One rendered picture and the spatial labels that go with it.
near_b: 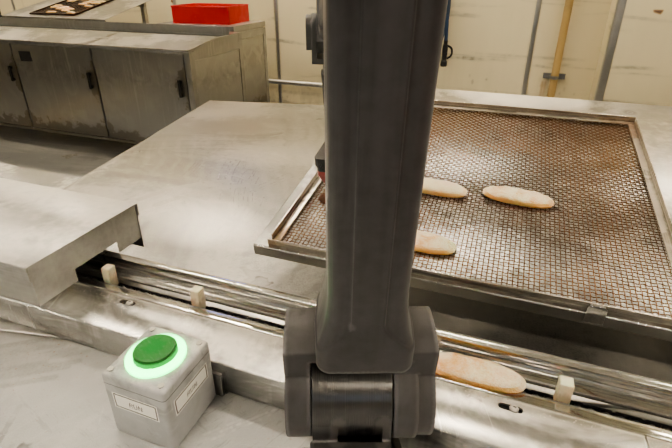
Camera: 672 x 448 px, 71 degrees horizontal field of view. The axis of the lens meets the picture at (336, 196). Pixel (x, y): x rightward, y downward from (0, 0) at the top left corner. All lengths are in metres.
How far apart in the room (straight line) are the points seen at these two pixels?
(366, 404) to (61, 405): 0.36
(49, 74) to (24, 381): 3.39
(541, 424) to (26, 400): 0.51
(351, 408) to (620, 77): 3.68
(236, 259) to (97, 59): 2.91
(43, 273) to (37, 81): 3.43
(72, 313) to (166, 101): 2.69
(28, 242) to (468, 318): 0.56
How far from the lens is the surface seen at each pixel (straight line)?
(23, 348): 0.69
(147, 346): 0.49
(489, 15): 4.10
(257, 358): 0.52
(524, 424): 0.49
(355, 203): 0.22
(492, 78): 4.16
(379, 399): 0.34
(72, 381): 0.62
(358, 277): 0.25
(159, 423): 0.50
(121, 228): 0.73
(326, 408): 0.34
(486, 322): 0.65
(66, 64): 3.78
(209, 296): 0.63
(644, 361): 0.67
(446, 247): 0.62
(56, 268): 0.67
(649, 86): 3.96
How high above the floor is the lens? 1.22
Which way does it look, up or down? 25 degrees down
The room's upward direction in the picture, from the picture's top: straight up
